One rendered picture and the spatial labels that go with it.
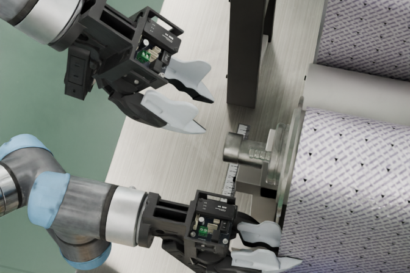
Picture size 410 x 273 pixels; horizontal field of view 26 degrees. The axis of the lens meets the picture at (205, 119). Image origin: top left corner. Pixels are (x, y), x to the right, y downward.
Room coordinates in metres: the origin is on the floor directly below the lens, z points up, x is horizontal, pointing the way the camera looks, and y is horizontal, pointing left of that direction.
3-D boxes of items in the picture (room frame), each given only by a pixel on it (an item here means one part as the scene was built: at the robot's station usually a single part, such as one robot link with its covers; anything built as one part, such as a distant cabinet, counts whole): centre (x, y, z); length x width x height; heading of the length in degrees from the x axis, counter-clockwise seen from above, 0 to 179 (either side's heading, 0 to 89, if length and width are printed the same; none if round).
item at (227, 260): (0.44, -0.03, 1.09); 0.09 x 0.05 x 0.02; 76
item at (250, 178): (0.55, -0.07, 1.05); 0.06 x 0.05 x 0.31; 77
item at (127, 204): (0.50, 0.10, 1.11); 0.08 x 0.05 x 0.08; 167
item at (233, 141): (0.56, -0.04, 1.18); 0.04 x 0.02 x 0.04; 167
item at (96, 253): (0.53, 0.18, 1.01); 0.11 x 0.08 x 0.11; 39
